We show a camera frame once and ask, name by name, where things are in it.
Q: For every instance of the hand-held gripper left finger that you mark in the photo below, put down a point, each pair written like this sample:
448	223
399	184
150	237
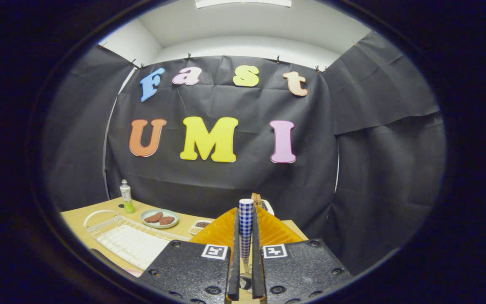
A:
235	261

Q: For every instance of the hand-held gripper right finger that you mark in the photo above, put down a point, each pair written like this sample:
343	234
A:
256	261

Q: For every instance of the white dish rack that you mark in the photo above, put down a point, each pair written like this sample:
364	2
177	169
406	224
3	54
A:
133	245

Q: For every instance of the small dish with beans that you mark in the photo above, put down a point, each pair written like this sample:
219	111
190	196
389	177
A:
201	224

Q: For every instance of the light green plate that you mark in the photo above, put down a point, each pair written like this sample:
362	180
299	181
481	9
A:
171	213

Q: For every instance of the cream toaster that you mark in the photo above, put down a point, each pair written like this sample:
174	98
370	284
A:
269	207

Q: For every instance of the brown bread slice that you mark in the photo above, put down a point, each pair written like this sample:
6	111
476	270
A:
255	198

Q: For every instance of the brown food piece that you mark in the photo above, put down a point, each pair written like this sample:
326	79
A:
167	220
153	218

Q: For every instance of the green drink bottle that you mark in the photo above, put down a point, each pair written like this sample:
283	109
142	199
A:
127	198

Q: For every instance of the black backdrop cloth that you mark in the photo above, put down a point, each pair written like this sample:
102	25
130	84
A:
226	101

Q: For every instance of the ceiling light panel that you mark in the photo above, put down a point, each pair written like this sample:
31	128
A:
243	3

